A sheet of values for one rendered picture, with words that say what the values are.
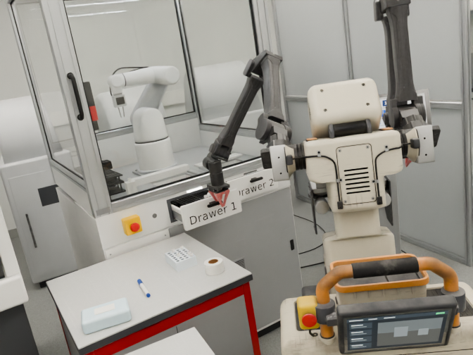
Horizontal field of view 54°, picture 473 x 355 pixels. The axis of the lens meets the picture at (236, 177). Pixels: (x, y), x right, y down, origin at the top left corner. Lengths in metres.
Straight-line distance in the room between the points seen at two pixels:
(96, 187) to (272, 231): 0.96
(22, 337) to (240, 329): 0.80
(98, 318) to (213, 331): 0.41
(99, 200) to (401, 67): 1.28
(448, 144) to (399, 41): 1.60
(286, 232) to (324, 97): 1.22
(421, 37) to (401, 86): 1.57
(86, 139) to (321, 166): 1.01
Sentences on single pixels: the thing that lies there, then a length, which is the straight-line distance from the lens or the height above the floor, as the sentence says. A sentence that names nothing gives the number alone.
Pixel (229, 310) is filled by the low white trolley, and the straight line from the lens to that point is 1.71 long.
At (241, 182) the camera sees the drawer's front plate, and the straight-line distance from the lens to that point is 2.27.
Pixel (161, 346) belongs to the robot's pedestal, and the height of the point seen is 0.76.
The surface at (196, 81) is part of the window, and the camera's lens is 2.15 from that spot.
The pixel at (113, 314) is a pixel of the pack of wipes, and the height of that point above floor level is 0.80.
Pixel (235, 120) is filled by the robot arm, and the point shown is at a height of 1.25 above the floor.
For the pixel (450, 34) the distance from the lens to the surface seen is 3.03.
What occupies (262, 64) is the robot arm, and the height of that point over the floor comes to 1.46.
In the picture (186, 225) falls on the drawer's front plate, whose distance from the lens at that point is 2.01.
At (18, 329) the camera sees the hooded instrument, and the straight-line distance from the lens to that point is 1.93.
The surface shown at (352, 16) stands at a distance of 3.63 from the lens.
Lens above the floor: 1.53
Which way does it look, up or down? 15 degrees down
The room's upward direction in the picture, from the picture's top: 9 degrees counter-clockwise
